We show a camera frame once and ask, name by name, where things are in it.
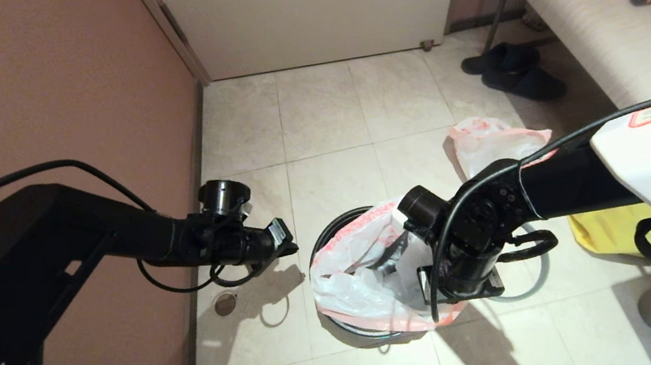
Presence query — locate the white door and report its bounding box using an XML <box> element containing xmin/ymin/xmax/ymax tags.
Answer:
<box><xmin>152</xmin><ymin>0</ymin><xmax>479</xmax><ymax>88</ymax></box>

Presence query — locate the grey bin retaining ring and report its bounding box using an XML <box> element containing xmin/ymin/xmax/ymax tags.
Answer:
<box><xmin>479</xmin><ymin>222</ymin><xmax>555</xmax><ymax>305</ymax></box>

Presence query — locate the yellow fabric bag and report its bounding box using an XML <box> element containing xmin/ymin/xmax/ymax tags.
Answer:
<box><xmin>567</xmin><ymin>204</ymin><xmax>651</xmax><ymax>269</ymax></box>

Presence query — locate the round metal floor drain cover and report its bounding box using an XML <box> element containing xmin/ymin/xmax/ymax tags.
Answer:
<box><xmin>213</xmin><ymin>293</ymin><xmax>239</xmax><ymax>317</ymax></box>

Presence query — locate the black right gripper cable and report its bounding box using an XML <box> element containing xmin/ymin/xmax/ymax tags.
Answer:
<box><xmin>404</xmin><ymin>92</ymin><xmax>651</xmax><ymax>323</ymax></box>

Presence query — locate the light striped shoe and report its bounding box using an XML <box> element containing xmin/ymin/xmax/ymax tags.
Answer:
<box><xmin>520</xmin><ymin>8</ymin><xmax>548</xmax><ymax>35</ymax></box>

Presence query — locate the dark blue slipper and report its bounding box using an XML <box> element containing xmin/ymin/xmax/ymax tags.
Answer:
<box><xmin>480</xmin><ymin>61</ymin><xmax>569</xmax><ymax>110</ymax></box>
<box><xmin>459</xmin><ymin>38</ymin><xmax>542</xmax><ymax>78</ymax></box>

